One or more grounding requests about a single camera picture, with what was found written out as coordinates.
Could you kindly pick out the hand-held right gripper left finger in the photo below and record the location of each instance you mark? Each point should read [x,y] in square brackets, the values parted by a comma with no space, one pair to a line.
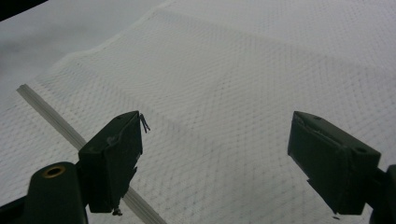
[109,161]

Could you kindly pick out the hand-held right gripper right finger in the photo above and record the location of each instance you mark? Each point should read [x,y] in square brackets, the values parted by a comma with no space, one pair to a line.
[333,161]

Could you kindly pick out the white textured cloth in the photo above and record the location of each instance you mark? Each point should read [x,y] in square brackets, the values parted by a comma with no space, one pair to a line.
[224,77]

